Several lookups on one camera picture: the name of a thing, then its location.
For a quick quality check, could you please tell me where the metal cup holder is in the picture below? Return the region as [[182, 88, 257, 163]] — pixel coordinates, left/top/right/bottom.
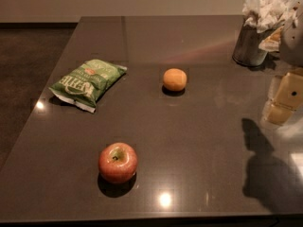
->
[[232, 26, 274, 67]]

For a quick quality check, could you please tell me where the green jalapeno chip bag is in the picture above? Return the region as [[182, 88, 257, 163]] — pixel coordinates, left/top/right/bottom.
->
[[49, 59, 127, 114]]

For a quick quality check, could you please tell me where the red apple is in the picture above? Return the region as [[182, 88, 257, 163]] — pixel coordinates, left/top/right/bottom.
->
[[98, 142, 138, 184]]

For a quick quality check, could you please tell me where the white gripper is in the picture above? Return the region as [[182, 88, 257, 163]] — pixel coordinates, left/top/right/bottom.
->
[[258, 5, 303, 126]]

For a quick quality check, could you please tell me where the orange fruit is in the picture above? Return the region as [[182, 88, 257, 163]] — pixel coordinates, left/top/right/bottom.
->
[[163, 68, 187, 92]]

